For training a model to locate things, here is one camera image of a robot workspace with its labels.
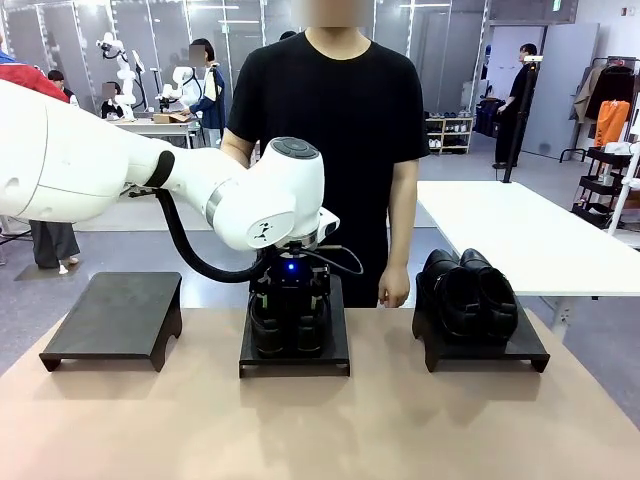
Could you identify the person's left forearm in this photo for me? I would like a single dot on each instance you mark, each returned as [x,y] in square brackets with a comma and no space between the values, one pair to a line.
[402,240]

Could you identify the black hanging coat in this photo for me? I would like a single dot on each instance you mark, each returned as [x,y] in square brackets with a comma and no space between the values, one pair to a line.
[612,85]

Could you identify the orange hanging garment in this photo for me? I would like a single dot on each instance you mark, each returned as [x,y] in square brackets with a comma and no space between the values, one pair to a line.
[612,125]

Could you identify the black shoe stand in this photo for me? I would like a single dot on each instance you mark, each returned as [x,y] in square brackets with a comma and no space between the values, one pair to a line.
[115,315]
[340,345]
[525,345]

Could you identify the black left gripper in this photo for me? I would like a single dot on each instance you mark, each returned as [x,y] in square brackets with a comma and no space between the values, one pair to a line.
[292,280]

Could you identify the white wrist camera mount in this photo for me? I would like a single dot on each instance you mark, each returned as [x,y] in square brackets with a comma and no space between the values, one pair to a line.
[330,222]

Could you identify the wooden shoe rack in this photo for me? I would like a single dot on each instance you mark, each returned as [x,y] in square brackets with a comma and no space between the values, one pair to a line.
[450,135]

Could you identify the background person dark hair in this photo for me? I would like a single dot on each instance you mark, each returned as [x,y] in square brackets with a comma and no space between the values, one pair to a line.
[57,77]

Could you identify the beige hanging coat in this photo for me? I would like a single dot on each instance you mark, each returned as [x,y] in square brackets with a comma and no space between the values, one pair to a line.
[587,95]

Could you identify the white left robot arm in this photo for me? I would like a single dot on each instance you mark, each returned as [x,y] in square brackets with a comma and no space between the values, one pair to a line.
[75,165]

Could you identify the person's left hand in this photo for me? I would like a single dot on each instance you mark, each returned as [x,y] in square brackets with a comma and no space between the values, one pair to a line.
[395,287]

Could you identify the background person in black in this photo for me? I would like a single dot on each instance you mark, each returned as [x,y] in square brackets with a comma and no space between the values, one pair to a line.
[517,100]

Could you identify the black camera tripod pole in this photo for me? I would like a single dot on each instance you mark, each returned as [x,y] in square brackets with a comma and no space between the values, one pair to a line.
[510,170]

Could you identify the white table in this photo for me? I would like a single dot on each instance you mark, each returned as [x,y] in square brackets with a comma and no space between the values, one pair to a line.
[500,225]

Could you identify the person in navy jacket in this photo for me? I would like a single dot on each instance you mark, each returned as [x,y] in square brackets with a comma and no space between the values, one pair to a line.
[210,100]

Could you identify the seated person white top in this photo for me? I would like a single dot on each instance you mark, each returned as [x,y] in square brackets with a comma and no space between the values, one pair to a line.
[111,107]

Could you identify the black utility cart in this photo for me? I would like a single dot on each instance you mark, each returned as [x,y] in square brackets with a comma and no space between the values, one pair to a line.
[600,185]

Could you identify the background white desk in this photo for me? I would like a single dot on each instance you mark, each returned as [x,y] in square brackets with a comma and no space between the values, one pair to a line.
[160,127]

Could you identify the black clothes rack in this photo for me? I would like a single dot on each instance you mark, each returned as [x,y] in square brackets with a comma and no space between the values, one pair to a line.
[570,152]

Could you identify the cardboard box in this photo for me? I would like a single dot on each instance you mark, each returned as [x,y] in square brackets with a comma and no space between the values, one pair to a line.
[170,118]

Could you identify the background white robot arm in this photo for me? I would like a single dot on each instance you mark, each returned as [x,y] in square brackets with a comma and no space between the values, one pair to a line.
[122,75]
[182,82]

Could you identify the white metal stand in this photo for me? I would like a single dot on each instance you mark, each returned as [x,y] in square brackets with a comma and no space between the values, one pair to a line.
[631,180]

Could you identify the black tripod with tablet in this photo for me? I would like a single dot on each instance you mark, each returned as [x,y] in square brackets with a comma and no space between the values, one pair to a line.
[141,80]

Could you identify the person in black t-shirt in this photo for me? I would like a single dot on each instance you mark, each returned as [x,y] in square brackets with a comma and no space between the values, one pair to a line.
[350,125]

